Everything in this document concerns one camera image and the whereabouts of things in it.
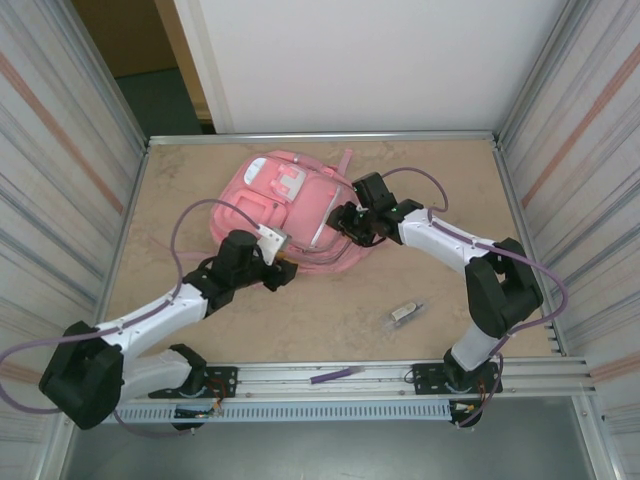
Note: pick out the pink student backpack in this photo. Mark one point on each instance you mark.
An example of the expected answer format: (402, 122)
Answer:
(260, 200)

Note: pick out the clear plastic stationery packet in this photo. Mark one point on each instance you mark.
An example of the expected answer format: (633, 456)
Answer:
(402, 314)

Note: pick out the purple pen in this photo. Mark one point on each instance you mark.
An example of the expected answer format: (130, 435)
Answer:
(330, 376)

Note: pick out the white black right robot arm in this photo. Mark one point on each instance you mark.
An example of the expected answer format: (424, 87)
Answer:
(505, 290)

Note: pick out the grey metal sheet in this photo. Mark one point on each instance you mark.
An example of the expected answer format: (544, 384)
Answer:
(320, 455)

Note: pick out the brown door panel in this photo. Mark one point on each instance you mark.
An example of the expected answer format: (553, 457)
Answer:
(125, 35)

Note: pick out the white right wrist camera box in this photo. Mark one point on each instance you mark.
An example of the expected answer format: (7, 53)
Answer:
(361, 207)

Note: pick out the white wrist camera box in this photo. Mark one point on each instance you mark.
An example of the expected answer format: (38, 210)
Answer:
(361, 207)
(272, 240)

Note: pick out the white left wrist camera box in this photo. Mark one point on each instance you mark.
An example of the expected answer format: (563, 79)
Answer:
(272, 240)

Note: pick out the long aluminium mounting rail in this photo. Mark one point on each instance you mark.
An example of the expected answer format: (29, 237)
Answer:
(280, 387)

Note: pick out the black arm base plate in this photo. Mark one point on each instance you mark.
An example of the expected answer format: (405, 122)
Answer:
(222, 380)
(425, 377)

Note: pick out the aluminium table end rail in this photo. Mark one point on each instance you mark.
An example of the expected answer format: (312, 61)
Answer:
(170, 138)

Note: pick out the white door frame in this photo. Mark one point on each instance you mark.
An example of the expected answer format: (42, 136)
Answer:
(210, 75)

